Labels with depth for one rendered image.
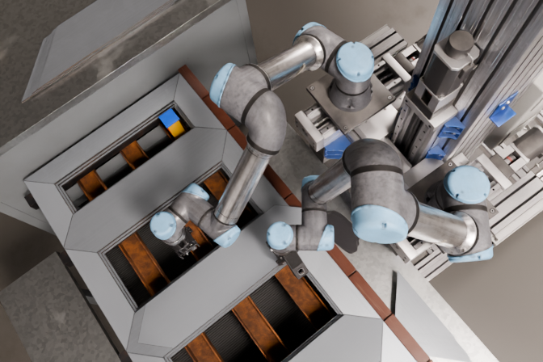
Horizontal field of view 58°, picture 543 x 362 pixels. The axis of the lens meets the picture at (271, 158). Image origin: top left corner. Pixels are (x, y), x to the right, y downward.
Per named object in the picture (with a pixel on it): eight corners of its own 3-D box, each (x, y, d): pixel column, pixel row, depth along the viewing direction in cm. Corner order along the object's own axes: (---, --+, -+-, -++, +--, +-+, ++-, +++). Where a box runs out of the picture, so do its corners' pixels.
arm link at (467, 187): (474, 176, 148) (490, 160, 135) (480, 220, 143) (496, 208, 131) (433, 176, 149) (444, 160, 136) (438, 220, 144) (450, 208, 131)
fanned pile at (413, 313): (448, 385, 169) (450, 385, 166) (370, 292, 182) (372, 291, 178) (473, 361, 171) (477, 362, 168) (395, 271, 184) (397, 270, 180)
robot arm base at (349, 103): (354, 66, 175) (356, 51, 166) (381, 96, 170) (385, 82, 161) (320, 89, 173) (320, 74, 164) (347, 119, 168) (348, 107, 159)
